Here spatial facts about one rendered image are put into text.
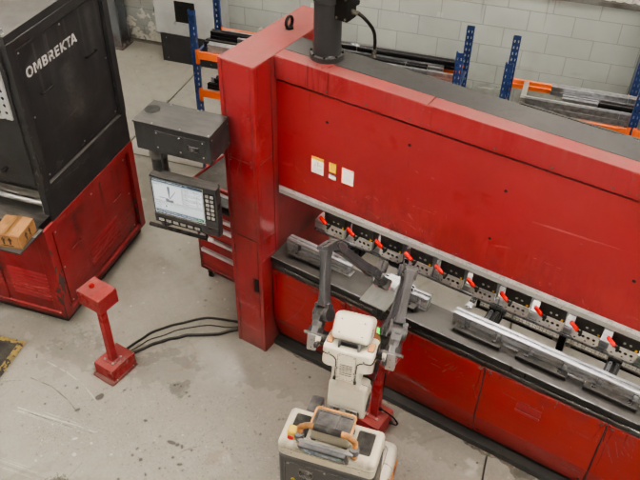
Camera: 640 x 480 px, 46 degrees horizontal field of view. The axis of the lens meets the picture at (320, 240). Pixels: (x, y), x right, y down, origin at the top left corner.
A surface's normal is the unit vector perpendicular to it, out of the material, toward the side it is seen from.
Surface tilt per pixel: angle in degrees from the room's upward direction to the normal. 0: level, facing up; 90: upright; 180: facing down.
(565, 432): 90
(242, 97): 90
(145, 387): 0
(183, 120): 0
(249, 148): 90
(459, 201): 90
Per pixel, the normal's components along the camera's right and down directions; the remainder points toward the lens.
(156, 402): 0.02, -0.76
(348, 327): -0.22, -0.06
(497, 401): -0.54, 0.54
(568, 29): -0.31, 0.62
